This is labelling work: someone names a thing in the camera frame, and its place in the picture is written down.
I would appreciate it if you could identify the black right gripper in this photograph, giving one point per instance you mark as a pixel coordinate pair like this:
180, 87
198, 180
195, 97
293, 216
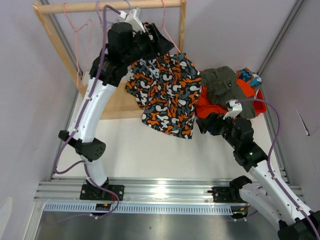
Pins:
218, 119

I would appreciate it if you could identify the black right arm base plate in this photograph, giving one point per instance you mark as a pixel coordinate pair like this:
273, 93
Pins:
222, 194

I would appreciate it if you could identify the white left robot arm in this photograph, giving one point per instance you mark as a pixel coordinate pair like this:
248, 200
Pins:
122, 45

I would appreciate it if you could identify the olive grey shorts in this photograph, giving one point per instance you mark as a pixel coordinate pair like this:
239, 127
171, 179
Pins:
221, 85

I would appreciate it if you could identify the red plastic tray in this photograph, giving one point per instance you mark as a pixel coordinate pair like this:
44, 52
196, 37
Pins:
259, 106

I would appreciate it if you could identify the light blue hanger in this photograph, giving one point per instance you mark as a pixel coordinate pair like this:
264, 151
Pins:
101, 21
146, 63

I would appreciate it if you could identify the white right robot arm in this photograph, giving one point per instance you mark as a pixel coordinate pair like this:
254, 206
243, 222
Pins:
269, 195

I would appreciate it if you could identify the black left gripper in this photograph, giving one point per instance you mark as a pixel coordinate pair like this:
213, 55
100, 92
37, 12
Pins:
161, 45

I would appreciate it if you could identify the colourful graphic print shorts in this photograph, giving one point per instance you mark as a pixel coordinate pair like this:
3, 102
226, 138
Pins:
250, 77

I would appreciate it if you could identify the navy blue shorts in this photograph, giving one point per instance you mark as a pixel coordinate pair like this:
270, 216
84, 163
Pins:
212, 129

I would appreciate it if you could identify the wooden clothes rack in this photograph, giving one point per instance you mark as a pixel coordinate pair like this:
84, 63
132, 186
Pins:
120, 105

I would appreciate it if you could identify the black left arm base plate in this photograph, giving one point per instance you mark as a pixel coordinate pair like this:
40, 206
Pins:
91, 193

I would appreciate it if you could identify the orange black camouflage shorts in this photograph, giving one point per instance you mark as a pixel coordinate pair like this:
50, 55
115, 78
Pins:
168, 102

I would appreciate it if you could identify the aluminium mounting rail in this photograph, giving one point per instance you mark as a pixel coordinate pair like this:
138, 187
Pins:
136, 190

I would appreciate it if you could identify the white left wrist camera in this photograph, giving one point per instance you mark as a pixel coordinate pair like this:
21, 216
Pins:
132, 17

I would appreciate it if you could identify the white slotted cable duct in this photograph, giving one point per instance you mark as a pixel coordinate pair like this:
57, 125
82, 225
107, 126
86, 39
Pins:
144, 208

